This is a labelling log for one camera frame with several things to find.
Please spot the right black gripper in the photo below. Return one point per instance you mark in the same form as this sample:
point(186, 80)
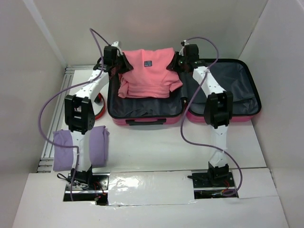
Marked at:
point(178, 62)

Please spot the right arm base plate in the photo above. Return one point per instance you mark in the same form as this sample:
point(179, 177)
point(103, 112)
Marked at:
point(204, 188)

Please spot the purple shirt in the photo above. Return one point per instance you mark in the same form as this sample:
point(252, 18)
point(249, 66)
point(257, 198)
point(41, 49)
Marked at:
point(98, 148)

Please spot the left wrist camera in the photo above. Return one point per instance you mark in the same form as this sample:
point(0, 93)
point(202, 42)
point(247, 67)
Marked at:
point(116, 44)

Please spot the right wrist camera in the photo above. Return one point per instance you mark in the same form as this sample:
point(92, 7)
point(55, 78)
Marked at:
point(184, 43)

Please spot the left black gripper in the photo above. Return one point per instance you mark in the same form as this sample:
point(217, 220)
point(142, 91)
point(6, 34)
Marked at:
point(127, 66)

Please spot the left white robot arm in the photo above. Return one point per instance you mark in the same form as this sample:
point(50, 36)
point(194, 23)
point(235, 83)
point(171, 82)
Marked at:
point(79, 113)

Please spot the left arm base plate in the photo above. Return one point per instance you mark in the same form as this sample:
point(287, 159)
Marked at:
point(96, 190)

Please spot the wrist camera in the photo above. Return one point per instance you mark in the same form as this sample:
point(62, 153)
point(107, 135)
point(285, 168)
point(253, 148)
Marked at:
point(116, 44)
point(184, 43)

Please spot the pink sweatshirt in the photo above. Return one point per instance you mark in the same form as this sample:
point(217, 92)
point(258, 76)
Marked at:
point(149, 76)

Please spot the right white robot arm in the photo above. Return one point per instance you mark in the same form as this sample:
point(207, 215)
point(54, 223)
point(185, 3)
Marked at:
point(217, 110)

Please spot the red black headphones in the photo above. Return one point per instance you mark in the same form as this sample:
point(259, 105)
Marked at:
point(100, 101)

